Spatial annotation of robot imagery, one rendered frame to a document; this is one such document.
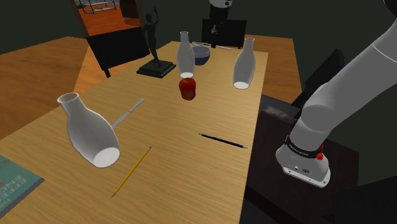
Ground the black chair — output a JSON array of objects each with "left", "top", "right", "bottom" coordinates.
[
  {"left": 201, "top": 18, "right": 248, "bottom": 50},
  {"left": 291, "top": 48, "right": 345, "bottom": 109},
  {"left": 85, "top": 27, "right": 151, "bottom": 79}
]

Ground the pale pink utensil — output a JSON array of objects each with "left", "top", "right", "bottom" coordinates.
[{"left": 192, "top": 41, "right": 235, "bottom": 51}]

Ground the blue bowl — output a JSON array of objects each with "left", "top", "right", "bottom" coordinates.
[{"left": 190, "top": 45, "right": 212, "bottom": 67}]

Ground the white bottle-shaped vase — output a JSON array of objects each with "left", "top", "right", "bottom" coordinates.
[
  {"left": 57, "top": 92, "right": 121, "bottom": 169},
  {"left": 176, "top": 31, "right": 196, "bottom": 79},
  {"left": 232, "top": 37, "right": 256, "bottom": 90}
]

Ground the red apple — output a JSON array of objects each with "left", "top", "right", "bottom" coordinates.
[{"left": 178, "top": 77, "right": 197, "bottom": 101}]

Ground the black human figure statue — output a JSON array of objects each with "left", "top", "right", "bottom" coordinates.
[{"left": 136, "top": 6, "right": 177, "bottom": 80}]

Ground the black pen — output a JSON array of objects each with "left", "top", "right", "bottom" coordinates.
[{"left": 198, "top": 132, "right": 248, "bottom": 150}]

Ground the silver knife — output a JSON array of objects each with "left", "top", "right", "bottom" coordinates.
[{"left": 111, "top": 97, "right": 146, "bottom": 129}]

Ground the wooden table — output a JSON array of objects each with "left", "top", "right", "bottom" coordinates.
[{"left": 0, "top": 40, "right": 269, "bottom": 224}]

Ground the yellow pencil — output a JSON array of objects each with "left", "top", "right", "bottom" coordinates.
[{"left": 110, "top": 146, "right": 153, "bottom": 199}]

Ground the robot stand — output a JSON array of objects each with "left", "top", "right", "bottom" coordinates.
[{"left": 244, "top": 94, "right": 361, "bottom": 224}]

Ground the teal book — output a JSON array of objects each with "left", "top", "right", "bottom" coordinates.
[{"left": 0, "top": 154, "right": 45, "bottom": 220}]

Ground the metal wire shelf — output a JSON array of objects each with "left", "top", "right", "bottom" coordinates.
[{"left": 75, "top": 0, "right": 118, "bottom": 15}]

